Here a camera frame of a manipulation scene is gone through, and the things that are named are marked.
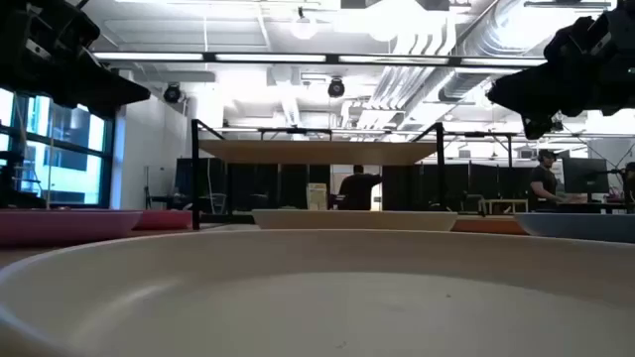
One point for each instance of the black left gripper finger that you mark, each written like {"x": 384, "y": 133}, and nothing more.
{"x": 104, "y": 96}

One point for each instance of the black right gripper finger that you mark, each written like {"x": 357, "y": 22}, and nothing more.
{"x": 531, "y": 96}

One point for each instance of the purple plate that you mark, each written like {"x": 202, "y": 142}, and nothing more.
{"x": 59, "y": 225}

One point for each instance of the red plate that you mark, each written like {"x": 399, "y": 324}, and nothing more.
{"x": 164, "y": 219}

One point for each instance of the blue plate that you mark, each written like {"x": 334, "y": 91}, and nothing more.
{"x": 580, "y": 225}

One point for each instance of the beige plate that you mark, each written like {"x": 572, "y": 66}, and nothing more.
{"x": 347, "y": 220}

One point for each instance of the grey plate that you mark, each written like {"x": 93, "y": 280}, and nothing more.
{"x": 317, "y": 297}

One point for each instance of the wooden shelf with black legs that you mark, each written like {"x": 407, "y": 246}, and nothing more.
{"x": 317, "y": 153}

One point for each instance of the black metal gantry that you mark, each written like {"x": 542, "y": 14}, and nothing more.
{"x": 295, "y": 131}
{"x": 478, "y": 134}

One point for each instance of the black round ceiling spotlight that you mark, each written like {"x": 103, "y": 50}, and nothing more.
{"x": 172, "y": 93}
{"x": 336, "y": 87}

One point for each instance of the large window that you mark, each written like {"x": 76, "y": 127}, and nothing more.
{"x": 64, "y": 163}

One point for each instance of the person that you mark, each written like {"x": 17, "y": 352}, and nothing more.
{"x": 542, "y": 186}
{"x": 357, "y": 191}

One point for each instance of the black computer monitor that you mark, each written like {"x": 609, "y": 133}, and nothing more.
{"x": 585, "y": 176}

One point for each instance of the black floor stand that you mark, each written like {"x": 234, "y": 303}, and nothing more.
{"x": 148, "y": 191}

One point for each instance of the low wooden bench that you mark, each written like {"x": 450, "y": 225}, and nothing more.
{"x": 503, "y": 202}

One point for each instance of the black partition screen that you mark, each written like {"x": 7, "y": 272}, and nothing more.
{"x": 248, "y": 183}
{"x": 456, "y": 186}

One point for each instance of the ceiling light strip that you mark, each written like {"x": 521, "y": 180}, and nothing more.
{"x": 377, "y": 59}

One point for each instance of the white globe ceiling lamp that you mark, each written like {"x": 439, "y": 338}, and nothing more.
{"x": 303, "y": 26}

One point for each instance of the pale yellow sign board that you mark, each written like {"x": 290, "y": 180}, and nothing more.
{"x": 316, "y": 196}

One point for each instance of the black table frame rails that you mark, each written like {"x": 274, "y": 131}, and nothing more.
{"x": 223, "y": 218}

